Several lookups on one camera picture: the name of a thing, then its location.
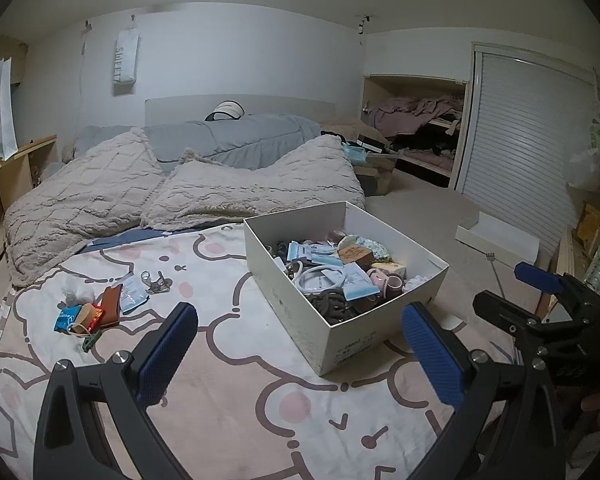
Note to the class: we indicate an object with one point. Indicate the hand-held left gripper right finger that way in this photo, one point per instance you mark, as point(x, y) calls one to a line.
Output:
point(432, 355)

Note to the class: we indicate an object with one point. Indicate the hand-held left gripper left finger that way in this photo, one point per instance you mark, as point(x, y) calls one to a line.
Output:
point(167, 355)

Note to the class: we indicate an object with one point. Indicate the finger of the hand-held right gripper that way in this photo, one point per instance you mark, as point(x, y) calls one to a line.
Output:
point(535, 275)
point(505, 312)

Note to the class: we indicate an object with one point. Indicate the white and blue medicine sachet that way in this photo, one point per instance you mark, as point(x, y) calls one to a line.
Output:
point(356, 282)

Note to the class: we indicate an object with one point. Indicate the engraved wooden block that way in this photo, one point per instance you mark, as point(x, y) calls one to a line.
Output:
point(354, 255)

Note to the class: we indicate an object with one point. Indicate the white cardboard box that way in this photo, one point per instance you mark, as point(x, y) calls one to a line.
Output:
point(290, 310)

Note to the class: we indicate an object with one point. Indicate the white drawer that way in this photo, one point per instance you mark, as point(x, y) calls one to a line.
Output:
point(500, 245)

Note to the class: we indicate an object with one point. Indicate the metal back scratcher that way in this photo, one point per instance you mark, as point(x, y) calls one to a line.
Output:
point(490, 257)

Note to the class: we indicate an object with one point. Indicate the clear packet with white label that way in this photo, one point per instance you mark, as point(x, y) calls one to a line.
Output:
point(132, 297)

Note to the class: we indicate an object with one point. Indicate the printed bear blanket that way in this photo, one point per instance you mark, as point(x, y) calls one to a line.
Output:
point(230, 385)

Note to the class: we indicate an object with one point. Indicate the brown leather pouch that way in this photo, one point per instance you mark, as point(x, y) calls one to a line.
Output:
point(111, 305)

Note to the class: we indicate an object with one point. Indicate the green hair clip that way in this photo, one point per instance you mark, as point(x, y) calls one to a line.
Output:
point(90, 342)

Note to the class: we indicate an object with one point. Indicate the red snack packet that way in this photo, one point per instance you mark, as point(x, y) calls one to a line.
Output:
point(98, 315)

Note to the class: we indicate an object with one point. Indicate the pink plastic case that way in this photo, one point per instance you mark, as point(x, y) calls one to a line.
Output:
point(386, 280)

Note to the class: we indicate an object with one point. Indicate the round wooden block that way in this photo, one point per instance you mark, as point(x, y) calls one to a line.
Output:
point(84, 316)

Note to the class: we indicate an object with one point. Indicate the blue foil packet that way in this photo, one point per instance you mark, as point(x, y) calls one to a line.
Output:
point(65, 320)

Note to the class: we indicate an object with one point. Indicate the white cotton ball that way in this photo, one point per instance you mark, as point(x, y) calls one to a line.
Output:
point(71, 294)

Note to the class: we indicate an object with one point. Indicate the clear plastic bag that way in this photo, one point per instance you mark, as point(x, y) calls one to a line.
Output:
point(587, 170)

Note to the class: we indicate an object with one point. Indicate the green patterned cloth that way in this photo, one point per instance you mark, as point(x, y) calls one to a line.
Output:
point(372, 246)

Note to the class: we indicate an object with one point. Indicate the blue bed sheet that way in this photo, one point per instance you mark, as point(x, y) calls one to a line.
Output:
point(110, 240)

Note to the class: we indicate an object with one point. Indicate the white louvered door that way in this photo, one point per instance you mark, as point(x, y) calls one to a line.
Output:
point(520, 135)

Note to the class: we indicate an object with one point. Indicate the pile of dark clothes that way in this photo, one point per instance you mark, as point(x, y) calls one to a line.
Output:
point(430, 142)

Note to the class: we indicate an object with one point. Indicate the beige fuzzy blanket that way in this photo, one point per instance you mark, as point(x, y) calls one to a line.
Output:
point(80, 200)

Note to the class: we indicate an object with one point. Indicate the brown cardboard box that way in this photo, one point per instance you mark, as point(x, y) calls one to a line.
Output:
point(380, 180)

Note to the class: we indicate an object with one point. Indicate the pile of pink clothes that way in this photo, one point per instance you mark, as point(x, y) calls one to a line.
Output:
point(410, 110)

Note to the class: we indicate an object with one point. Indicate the black and white box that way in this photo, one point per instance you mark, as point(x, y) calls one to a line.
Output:
point(372, 142)

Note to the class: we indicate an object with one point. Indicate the grey duvet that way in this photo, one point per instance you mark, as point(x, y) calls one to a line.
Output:
point(240, 140)

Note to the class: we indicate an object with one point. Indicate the wooden shelf unit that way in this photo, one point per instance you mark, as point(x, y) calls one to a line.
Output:
point(15, 170)

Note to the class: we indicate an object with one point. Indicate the brown plush cushion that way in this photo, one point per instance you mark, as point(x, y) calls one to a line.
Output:
point(345, 127)

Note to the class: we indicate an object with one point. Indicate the built-in closet shelf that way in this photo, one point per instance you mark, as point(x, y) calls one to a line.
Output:
point(375, 92)

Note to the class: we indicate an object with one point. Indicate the white bed headboard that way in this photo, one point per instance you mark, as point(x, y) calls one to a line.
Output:
point(180, 110)

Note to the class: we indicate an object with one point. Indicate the white sun visor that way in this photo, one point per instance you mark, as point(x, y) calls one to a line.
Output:
point(227, 109)

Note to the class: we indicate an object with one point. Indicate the wooden frame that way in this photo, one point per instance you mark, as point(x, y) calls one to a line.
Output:
point(590, 225)

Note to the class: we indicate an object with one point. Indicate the white hanging wall bag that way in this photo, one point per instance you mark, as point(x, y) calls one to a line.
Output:
point(125, 60)

